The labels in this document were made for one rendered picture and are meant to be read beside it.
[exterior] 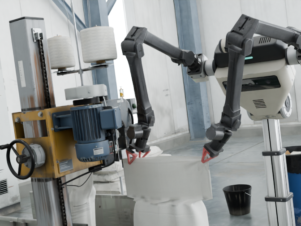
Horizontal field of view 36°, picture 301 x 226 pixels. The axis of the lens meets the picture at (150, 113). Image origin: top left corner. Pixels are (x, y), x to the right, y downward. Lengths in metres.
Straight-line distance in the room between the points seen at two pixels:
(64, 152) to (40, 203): 0.26
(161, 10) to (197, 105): 2.38
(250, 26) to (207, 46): 9.23
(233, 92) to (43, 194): 0.98
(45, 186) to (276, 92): 1.22
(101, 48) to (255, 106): 0.91
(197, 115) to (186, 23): 2.17
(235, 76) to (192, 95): 9.12
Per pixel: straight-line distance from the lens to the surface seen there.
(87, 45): 2.16
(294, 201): 4.33
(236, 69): 1.92
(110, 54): 2.15
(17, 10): 7.48
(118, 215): 2.96
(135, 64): 2.15
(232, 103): 2.00
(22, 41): 2.18
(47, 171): 2.15
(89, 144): 2.03
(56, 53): 2.33
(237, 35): 1.87
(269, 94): 2.44
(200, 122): 11.02
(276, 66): 2.34
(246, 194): 4.75
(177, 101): 10.70
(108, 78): 8.17
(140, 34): 2.14
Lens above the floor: 1.37
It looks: 3 degrees down
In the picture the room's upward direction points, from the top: 7 degrees counter-clockwise
